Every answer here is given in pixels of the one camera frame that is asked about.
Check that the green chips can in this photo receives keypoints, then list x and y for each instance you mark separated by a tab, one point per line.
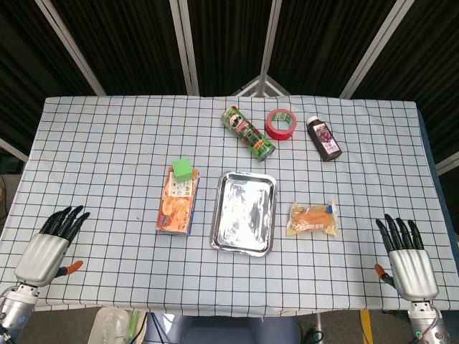
247	133

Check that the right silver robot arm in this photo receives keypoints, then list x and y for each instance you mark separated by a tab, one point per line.
428	322

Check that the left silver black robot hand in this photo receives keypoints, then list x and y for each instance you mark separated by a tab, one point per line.
41	256

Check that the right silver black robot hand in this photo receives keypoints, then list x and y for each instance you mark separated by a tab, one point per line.
412	270

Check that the clear plastic bottle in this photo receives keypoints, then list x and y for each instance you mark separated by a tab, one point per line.
109	324

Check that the green cube block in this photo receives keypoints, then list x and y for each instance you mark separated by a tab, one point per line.
182	168

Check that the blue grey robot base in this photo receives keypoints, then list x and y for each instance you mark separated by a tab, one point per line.
229	329

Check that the orange snack packet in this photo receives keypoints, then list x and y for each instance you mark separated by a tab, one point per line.
312	219

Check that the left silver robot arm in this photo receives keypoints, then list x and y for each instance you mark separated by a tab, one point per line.
16	310

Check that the orange snack box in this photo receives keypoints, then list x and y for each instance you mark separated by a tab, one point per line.
178	202

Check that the blue checked tablecloth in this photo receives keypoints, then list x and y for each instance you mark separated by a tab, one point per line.
107	150

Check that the rectangular metal tray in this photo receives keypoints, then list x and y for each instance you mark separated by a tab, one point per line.
244	213

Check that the dark purple juice bottle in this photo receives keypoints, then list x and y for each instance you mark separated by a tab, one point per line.
323	139

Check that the red tape roll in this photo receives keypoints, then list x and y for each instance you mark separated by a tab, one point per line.
281	124

